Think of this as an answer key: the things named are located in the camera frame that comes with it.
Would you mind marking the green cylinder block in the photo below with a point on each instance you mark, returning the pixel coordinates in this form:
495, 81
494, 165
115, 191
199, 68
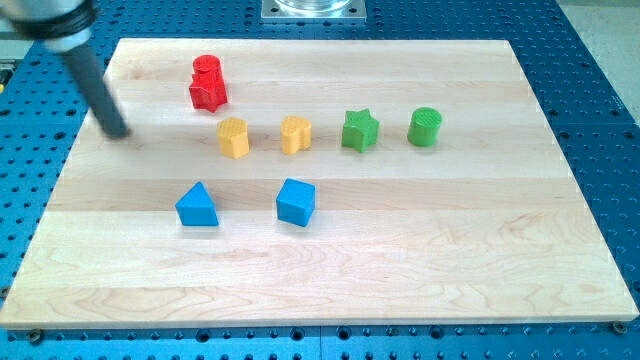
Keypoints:
424, 127

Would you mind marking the yellow hexagon block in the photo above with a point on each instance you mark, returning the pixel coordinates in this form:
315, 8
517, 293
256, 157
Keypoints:
233, 140

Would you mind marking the blue triangle block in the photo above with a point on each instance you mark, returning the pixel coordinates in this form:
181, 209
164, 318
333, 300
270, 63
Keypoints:
196, 207

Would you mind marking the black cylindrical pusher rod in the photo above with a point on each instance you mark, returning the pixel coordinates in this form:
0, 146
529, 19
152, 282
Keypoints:
87, 71

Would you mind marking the yellow heart block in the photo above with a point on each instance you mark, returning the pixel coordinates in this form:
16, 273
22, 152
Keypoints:
295, 134

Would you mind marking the red cylinder block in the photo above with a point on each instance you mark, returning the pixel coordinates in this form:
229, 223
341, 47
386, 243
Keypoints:
208, 65

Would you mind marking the red star block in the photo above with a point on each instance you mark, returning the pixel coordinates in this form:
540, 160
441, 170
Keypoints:
208, 91

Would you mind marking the green star block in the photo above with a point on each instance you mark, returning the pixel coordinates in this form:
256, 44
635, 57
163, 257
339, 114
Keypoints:
360, 130

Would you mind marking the wooden board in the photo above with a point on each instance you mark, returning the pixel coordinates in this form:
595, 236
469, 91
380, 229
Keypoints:
488, 225

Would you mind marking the blue cube block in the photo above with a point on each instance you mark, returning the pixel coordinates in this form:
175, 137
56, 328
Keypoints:
295, 202

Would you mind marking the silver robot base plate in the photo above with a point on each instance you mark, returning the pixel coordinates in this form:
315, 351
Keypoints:
284, 11

